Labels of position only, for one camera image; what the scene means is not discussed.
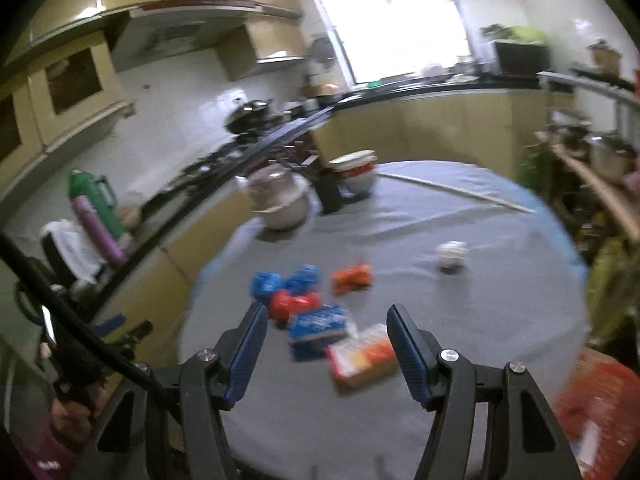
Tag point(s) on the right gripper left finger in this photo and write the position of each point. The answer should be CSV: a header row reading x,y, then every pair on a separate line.
x,y
131,440

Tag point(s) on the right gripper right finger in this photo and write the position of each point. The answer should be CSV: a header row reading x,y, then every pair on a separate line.
x,y
523,440

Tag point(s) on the red white medicine box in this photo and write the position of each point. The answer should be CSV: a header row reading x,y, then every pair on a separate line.
x,y
357,362

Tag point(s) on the white tissue ball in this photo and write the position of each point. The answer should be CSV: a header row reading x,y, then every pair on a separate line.
x,y
451,256

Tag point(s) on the metal kitchen rack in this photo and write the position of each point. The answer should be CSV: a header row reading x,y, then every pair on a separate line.
x,y
614,198

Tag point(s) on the red plastic bag ball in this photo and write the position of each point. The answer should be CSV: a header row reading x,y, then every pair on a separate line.
x,y
283,304

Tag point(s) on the blue cardboard box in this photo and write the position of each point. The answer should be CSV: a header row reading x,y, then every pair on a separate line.
x,y
312,331

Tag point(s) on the blue plastic bag ball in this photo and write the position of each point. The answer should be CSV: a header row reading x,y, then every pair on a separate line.
x,y
264,285

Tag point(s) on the purple bottle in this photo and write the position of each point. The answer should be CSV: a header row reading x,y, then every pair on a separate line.
x,y
97,232

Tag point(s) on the orange tied plastic bag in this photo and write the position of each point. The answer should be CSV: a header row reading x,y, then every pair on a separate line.
x,y
355,277

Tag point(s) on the green thermos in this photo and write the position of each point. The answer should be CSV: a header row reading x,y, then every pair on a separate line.
x,y
100,195

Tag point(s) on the black chopstick holder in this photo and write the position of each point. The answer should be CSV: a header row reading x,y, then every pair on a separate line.
x,y
323,180

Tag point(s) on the steel pot on rack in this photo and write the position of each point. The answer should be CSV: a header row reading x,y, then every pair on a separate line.
x,y
611,158

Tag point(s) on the stacked red white bowls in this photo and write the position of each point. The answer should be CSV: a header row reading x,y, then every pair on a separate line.
x,y
355,171

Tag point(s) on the black wok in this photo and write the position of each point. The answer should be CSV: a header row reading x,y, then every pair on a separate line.
x,y
247,116

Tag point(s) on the black microwave oven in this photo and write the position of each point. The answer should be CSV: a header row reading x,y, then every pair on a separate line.
x,y
518,59

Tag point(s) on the range hood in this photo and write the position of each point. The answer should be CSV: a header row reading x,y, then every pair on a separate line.
x,y
164,28

